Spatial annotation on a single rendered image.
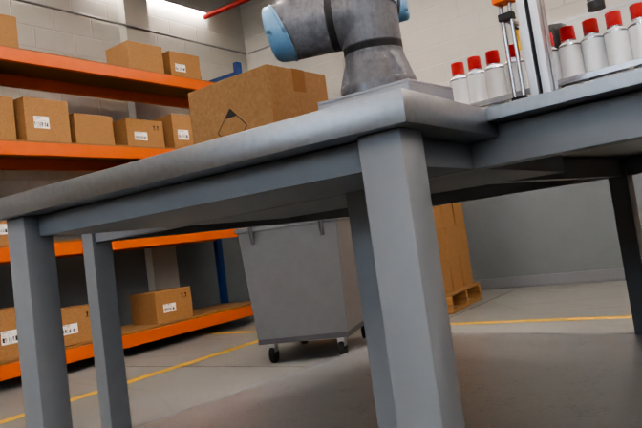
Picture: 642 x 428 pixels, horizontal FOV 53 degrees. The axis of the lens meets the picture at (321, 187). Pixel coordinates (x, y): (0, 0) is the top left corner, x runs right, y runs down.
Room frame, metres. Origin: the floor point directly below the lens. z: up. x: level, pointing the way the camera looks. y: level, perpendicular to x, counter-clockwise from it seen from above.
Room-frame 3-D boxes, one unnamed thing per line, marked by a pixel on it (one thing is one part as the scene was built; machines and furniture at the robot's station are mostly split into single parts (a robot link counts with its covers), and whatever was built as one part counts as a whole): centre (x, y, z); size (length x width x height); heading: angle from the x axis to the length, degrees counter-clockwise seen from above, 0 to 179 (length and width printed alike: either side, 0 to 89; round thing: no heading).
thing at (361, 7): (1.24, -0.13, 1.10); 0.13 x 0.12 x 0.14; 77
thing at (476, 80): (1.65, -0.44, 0.98); 0.05 x 0.05 x 0.20
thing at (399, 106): (1.35, 0.01, 0.81); 0.90 x 0.90 x 0.04; 55
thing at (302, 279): (4.04, 0.13, 0.48); 0.89 x 0.63 x 0.96; 164
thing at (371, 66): (1.24, -0.14, 0.98); 0.15 x 0.15 x 0.10
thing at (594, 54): (1.45, -0.66, 0.98); 0.05 x 0.05 x 0.20
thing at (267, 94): (1.75, 0.14, 0.99); 0.30 x 0.24 x 0.27; 52
